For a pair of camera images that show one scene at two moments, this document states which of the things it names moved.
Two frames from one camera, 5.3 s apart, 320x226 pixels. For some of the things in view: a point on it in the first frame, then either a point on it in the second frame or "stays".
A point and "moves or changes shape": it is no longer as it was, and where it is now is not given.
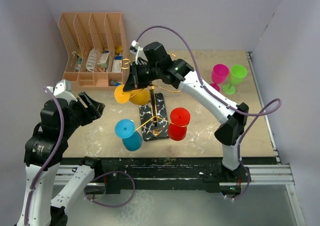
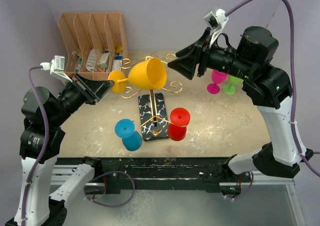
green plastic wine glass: x=238 y=74 stays
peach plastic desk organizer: x=97 y=54 stays
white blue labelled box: x=117 y=64 stays
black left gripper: x=95 y=108 to x=97 y=87
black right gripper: x=134 y=80 to x=187 y=65
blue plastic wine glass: x=131 y=140 stays
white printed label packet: x=91 y=62 stays
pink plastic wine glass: x=219 y=75 stays
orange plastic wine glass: x=138 y=97 moves or changes shape
